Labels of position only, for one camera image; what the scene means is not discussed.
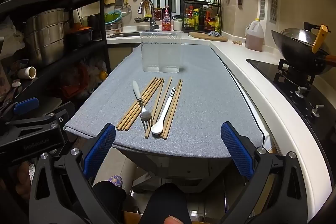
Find person's left leg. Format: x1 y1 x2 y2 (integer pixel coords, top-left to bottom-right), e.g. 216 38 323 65
93 181 127 224

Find black canister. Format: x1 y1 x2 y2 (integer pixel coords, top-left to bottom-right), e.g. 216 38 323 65
87 14 102 40

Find large steel pot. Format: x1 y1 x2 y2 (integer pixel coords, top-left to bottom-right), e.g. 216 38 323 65
24 8 66 67

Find clear plastic utensil container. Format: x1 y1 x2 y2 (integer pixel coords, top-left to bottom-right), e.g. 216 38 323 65
139 30 183 73

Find person's right hand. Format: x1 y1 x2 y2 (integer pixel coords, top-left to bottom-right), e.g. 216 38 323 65
157 216 182 224

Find patterned slipper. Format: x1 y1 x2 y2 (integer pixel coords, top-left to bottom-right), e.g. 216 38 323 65
108 175 123 188

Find white spoon striped handle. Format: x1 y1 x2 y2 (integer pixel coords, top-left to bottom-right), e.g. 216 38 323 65
150 87 177 135

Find red label sauce bottle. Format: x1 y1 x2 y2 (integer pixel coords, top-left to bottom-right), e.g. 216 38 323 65
205 7 215 30

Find bunch of wooden chopsticks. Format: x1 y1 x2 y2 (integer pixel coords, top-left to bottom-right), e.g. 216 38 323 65
116 76 183 140

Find round wooden cutting board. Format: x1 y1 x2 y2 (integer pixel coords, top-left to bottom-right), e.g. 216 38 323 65
188 31 229 42

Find black wire spice rack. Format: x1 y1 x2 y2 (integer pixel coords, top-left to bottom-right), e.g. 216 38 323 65
183 0 222 33

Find wide wall vent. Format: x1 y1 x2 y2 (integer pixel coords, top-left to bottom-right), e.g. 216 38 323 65
270 0 278 24

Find steel sink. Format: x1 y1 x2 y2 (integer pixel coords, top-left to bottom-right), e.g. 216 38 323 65
107 32 141 38

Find steel wok lid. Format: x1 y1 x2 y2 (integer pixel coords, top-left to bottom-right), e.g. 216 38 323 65
280 22 328 47

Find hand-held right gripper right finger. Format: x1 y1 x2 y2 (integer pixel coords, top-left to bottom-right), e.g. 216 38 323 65
220 121 308 224

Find red capped sauce bottle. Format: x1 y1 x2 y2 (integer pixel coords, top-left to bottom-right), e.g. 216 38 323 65
184 6 193 26

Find black wok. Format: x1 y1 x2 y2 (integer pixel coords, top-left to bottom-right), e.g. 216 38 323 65
271 29 336 76

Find black gas stove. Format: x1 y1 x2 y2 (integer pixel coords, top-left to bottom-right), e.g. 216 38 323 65
246 57 336 135

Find yellow handled spatula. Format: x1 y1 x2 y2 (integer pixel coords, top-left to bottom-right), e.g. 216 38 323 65
311 25 328 54

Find person's leg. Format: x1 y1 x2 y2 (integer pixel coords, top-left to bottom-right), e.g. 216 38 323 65
138 182 192 224
93 181 127 224

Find white handled metal fork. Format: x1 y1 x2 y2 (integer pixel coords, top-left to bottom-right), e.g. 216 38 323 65
132 80 153 138

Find steel basin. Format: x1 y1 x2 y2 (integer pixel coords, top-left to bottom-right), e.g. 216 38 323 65
105 23 123 33

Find plastic oil jug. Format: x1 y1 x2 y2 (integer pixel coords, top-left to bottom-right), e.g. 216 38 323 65
245 18 264 52

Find black pot orange lid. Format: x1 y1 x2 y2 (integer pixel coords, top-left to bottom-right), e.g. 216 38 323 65
66 22 93 47

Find white cup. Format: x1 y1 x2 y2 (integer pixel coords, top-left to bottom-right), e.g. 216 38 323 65
18 67 36 80

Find green plastic bowls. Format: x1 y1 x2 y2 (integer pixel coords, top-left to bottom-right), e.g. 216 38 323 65
105 11 122 25

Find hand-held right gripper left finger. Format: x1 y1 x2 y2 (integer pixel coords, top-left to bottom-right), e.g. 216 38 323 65
28 122 120 224

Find person's right leg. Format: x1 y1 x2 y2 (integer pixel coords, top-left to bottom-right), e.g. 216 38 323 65
138 182 192 224

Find dark sauce bottle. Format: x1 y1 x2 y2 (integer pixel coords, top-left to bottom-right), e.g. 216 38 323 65
199 7 206 29

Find red dish soap bottle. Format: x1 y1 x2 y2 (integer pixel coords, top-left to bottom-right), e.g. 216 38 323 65
162 6 172 31

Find chrome faucet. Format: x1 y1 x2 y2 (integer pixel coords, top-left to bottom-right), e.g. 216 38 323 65
138 0 160 31

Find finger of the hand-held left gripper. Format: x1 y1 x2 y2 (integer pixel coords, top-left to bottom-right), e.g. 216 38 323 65
0 97 40 123
5 101 76 141

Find grey table mat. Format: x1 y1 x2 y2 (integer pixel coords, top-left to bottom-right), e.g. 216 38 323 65
64 44 264 159

